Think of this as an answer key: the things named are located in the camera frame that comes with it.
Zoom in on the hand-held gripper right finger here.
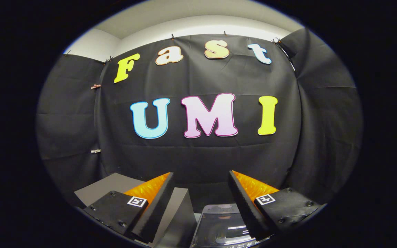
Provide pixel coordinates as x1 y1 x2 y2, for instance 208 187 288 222
228 170 323 240

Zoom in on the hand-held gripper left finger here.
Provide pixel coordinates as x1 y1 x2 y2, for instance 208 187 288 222
83 172 175 243

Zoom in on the black backdrop cloth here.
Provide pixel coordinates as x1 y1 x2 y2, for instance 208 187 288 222
36 28 364 210

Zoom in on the row of black clips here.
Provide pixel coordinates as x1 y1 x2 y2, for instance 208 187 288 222
64 30 282 64

